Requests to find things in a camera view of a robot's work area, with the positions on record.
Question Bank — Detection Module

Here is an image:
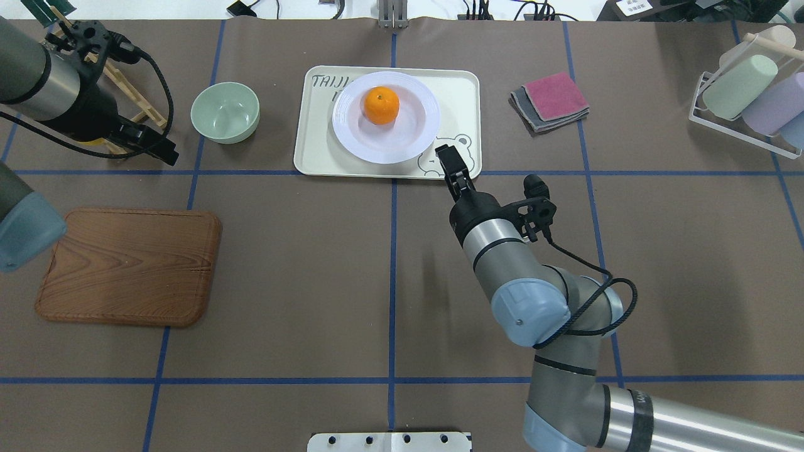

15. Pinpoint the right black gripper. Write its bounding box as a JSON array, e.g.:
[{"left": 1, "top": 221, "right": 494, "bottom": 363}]
[{"left": 435, "top": 145, "right": 557, "bottom": 244}]

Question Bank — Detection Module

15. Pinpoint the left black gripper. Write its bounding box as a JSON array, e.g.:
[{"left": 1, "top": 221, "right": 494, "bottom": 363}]
[{"left": 44, "top": 21, "right": 179, "bottom": 166}]

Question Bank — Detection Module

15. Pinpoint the white ceramic plate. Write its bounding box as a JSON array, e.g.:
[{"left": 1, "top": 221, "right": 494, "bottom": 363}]
[{"left": 331, "top": 71, "right": 440, "bottom": 165}]

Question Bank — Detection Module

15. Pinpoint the orange fruit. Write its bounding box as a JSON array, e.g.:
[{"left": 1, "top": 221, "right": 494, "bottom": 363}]
[{"left": 362, "top": 86, "right": 400, "bottom": 126}]

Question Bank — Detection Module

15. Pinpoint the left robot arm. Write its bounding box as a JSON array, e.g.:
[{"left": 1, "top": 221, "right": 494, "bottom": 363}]
[{"left": 1, "top": 18, "right": 178, "bottom": 274}]

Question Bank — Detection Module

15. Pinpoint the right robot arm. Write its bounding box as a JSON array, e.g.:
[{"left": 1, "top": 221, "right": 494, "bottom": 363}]
[{"left": 436, "top": 145, "right": 803, "bottom": 451}]

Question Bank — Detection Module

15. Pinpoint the cream bear serving tray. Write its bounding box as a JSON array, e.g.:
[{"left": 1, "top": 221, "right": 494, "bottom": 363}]
[{"left": 293, "top": 65, "right": 482, "bottom": 180}]

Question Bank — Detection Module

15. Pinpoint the yellow mug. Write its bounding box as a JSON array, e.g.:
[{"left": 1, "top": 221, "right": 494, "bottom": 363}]
[{"left": 77, "top": 137, "right": 110, "bottom": 146}]

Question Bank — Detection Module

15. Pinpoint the wooden dish rack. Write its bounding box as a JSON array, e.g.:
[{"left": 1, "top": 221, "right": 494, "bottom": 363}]
[{"left": 43, "top": 16, "right": 175, "bottom": 159}]

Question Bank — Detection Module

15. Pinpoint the green ceramic bowl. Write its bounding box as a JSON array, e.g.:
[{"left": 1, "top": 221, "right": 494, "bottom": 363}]
[{"left": 190, "top": 81, "right": 261, "bottom": 145}]

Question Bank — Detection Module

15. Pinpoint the grey cloth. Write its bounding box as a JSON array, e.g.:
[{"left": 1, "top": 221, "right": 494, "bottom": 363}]
[{"left": 511, "top": 87, "right": 589, "bottom": 134}]

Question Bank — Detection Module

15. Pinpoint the pink cloth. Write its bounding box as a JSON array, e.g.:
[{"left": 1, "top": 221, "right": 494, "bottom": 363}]
[{"left": 523, "top": 72, "right": 589, "bottom": 121}]

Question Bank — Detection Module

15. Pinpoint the wooden cutting board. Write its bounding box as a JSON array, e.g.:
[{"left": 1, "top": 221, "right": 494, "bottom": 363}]
[{"left": 35, "top": 208, "right": 223, "bottom": 327}]

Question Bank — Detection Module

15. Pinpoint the white cup rack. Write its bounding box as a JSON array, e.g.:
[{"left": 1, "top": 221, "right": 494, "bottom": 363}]
[{"left": 688, "top": 33, "right": 803, "bottom": 159}]

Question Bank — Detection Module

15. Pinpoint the green cup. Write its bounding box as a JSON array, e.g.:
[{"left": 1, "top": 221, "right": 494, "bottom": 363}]
[{"left": 702, "top": 55, "right": 778, "bottom": 121}]

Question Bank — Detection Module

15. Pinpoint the purple cup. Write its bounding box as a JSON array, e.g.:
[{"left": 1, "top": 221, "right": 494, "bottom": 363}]
[{"left": 741, "top": 72, "right": 803, "bottom": 136}]

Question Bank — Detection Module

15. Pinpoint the blue cup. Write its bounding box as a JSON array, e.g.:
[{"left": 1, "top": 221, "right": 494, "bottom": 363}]
[{"left": 779, "top": 112, "right": 804, "bottom": 149}]

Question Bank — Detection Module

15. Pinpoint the beige cup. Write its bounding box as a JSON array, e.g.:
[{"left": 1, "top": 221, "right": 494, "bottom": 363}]
[{"left": 719, "top": 25, "right": 796, "bottom": 68}]

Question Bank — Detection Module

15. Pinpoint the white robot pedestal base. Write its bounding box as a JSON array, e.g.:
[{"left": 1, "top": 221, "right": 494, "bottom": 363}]
[{"left": 307, "top": 431, "right": 473, "bottom": 451}]

